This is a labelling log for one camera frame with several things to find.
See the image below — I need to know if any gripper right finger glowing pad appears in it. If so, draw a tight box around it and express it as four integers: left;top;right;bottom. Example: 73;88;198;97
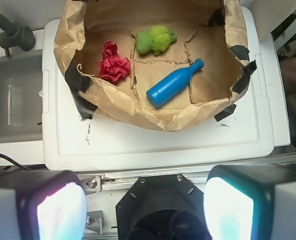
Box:
203;163;296;240

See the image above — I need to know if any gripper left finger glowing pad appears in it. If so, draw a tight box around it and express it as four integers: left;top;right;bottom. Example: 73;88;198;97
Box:
0;170;87;240

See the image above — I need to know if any red paper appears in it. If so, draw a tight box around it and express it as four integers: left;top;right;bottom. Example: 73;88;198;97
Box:
97;41;131;83

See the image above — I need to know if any white plastic lid board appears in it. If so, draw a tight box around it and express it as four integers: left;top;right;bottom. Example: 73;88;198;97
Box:
42;7;274;172

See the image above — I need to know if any grey toy sink basin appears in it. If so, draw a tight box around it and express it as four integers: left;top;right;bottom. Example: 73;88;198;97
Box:
0;50;43;144

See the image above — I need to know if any blue plastic bottle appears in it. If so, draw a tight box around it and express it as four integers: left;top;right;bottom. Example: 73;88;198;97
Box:
146;58;204;108

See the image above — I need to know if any grey toy faucet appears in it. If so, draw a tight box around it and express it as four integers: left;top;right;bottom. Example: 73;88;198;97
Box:
0;14;36;58

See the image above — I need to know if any brown paper bag tray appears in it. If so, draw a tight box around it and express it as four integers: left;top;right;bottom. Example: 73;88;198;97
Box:
54;0;256;132

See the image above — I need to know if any green plush toy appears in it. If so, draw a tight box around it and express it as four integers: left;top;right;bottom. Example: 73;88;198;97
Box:
135;24;177;56

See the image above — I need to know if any black cable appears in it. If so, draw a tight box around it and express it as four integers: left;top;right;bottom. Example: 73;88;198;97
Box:
0;150;35;171

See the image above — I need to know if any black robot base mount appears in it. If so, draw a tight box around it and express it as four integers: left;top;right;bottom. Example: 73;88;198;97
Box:
116;174;212;240

